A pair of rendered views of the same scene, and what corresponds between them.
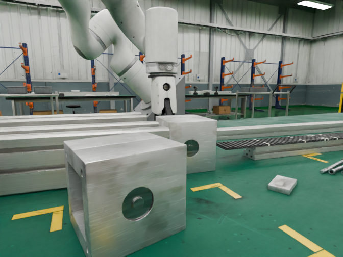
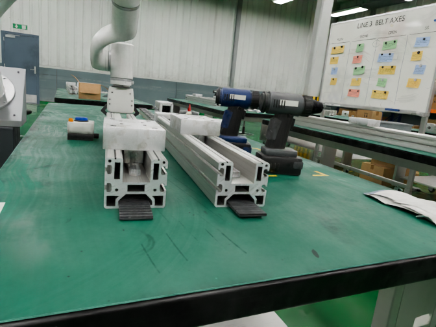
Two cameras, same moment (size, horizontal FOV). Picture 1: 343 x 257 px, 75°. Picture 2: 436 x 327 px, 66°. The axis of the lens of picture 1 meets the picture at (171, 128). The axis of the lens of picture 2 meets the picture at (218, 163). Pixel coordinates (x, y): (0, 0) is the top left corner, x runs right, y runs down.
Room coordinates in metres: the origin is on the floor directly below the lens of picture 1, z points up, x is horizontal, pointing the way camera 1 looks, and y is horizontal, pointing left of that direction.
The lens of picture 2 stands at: (0.23, 1.38, 0.98)
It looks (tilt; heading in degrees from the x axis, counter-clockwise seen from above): 12 degrees down; 269
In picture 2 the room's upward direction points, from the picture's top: 6 degrees clockwise
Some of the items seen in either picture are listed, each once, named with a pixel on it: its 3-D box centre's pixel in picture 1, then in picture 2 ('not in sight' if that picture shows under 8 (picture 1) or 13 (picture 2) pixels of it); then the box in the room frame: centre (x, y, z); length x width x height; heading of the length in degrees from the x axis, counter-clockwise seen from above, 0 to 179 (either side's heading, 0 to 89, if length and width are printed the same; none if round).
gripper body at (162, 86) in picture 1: (162, 93); (121, 98); (0.61, 0.03, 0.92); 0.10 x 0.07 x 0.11; 18
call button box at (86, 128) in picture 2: not in sight; (84, 129); (0.68, 0.23, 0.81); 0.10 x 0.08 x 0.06; 18
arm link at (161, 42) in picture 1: (161, 37); (121, 60); (0.62, 0.03, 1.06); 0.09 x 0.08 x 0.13; 17
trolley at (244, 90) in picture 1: (262, 109); not in sight; (4.56, -1.86, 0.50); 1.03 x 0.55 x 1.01; 28
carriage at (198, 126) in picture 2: not in sight; (193, 128); (0.29, 0.40, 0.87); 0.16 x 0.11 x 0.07; 108
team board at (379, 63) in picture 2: not in sight; (366, 107); (-1.43, -2.44, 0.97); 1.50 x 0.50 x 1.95; 113
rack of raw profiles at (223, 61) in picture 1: (258, 84); not in sight; (9.66, -3.69, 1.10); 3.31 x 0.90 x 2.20; 113
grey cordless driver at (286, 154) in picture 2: not in sight; (292, 133); (0.02, 0.44, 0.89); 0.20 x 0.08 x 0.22; 7
